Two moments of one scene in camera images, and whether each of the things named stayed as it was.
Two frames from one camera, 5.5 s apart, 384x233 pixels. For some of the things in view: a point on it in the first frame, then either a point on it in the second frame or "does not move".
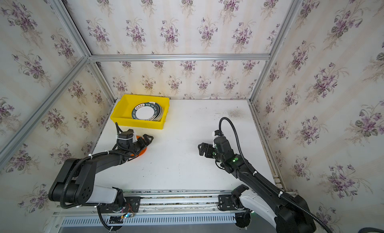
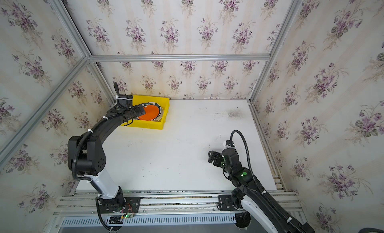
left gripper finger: x=139 y=146 -> x=139 y=110
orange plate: x=143 y=151 -> x=152 y=112
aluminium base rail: x=130 y=203 does not move
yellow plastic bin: x=122 y=113 does not move
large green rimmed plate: x=146 y=111 -> x=161 y=113
